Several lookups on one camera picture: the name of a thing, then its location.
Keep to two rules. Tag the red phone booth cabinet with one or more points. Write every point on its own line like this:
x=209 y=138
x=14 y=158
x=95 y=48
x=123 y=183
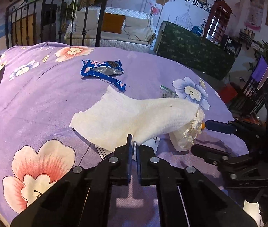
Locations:
x=217 y=21

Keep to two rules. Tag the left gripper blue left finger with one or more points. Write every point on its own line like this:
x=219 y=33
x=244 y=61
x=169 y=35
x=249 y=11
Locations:
x=121 y=164

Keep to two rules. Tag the blue snack wrapper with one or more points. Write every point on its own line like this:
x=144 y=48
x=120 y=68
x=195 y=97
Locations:
x=104 y=70

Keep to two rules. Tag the white paper towel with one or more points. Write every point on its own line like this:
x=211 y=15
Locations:
x=108 y=122

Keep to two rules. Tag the green patterned cabinet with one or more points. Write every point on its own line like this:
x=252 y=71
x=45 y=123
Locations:
x=183 y=46

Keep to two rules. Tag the white sofa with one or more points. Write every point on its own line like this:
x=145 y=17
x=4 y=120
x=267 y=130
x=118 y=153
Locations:
x=122 y=28

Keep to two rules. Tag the white plastic wrapper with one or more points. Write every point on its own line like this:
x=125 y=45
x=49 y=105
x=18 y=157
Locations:
x=183 y=138

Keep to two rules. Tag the orange sofa cushion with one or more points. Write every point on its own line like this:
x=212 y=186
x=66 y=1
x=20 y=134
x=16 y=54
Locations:
x=113 y=23

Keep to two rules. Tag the black metal bed frame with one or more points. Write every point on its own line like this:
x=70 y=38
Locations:
x=28 y=22

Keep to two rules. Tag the green small wrapper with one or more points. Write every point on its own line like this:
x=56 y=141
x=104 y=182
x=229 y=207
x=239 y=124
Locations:
x=167 y=93

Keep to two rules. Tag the purple floral bed quilt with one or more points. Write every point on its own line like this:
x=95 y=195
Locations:
x=51 y=176

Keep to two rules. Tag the black metal rack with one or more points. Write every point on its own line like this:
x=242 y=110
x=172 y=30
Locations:
x=248 y=100

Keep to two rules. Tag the purple towel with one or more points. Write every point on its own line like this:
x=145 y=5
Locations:
x=260 y=72

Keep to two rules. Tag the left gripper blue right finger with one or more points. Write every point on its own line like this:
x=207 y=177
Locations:
x=147 y=173

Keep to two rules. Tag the red bag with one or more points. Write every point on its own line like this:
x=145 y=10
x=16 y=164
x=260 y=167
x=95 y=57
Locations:
x=227 y=93

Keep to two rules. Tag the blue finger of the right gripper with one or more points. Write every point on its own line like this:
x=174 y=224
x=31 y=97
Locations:
x=209 y=155
x=220 y=127

